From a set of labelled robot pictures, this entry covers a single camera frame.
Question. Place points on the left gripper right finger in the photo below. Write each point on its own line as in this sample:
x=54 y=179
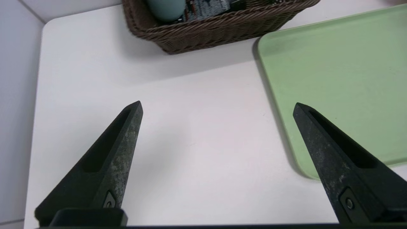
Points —
x=346 y=178

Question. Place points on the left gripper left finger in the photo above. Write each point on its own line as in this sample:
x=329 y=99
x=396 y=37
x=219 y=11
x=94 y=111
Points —
x=105 y=171

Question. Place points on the blue-grey plastic cup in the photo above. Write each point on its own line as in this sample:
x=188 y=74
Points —
x=167 y=9

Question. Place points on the black face wash tube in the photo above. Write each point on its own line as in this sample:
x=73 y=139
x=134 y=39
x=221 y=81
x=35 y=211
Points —
x=206 y=8

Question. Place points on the dark brown wicker basket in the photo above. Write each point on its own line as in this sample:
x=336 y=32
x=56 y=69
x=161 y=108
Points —
x=216 y=30

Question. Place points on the light green plastic tray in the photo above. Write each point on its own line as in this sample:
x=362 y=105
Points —
x=343 y=82

